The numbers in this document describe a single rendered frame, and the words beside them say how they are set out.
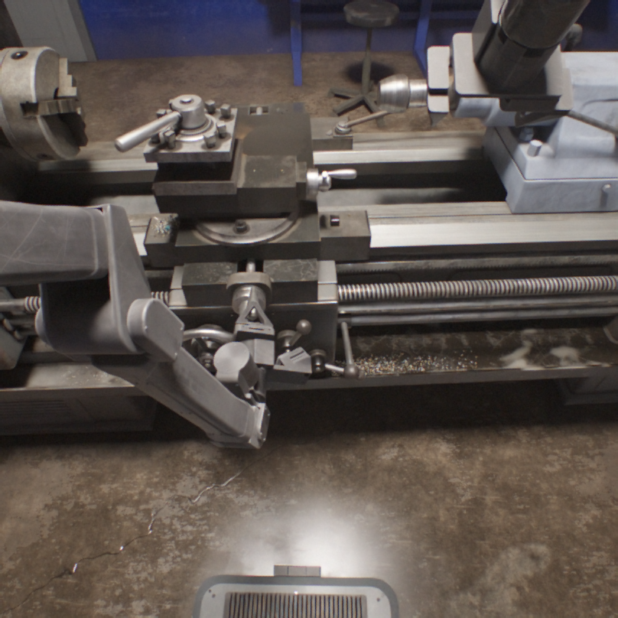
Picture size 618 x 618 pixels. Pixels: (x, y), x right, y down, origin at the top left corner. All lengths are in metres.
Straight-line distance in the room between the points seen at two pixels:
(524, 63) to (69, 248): 0.40
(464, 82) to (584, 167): 0.90
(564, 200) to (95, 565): 1.74
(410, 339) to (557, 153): 0.67
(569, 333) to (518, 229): 0.54
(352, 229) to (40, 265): 0.88
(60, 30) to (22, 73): 3.40
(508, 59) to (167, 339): 0.38
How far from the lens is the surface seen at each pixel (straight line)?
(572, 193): 1.39
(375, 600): 1.38
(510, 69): 0.49
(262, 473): 1.74
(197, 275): 1.07
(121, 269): 0.41
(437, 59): 0.54
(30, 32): 4.74
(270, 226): 1.04
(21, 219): 0.36
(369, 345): 1.50
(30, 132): 1.25
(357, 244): 1.15
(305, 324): 1.04
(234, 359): 0.72
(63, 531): 1.86
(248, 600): 1.39
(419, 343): 1.53
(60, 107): 1.27
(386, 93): 1.21
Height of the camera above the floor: 1.63
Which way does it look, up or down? 51 degrees down
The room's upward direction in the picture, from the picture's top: 1 degrees counter-clockwise
